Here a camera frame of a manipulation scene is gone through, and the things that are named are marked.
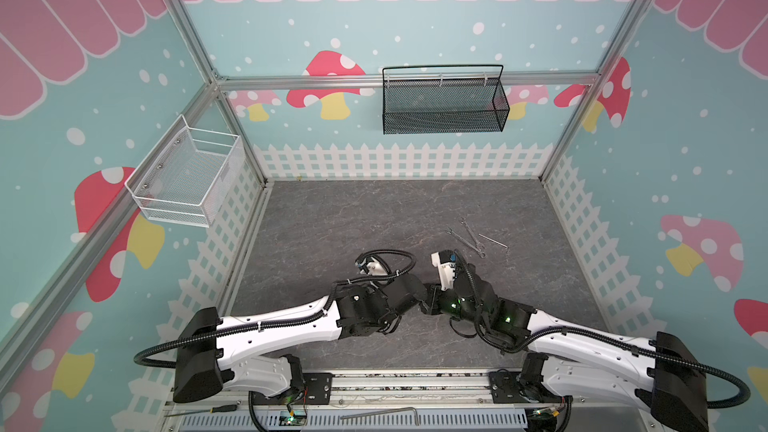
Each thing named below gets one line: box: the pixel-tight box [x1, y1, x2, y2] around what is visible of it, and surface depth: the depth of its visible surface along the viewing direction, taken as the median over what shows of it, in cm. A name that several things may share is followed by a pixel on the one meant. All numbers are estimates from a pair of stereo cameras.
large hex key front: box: [340, 407, 420, 426], surface depth 73 cm
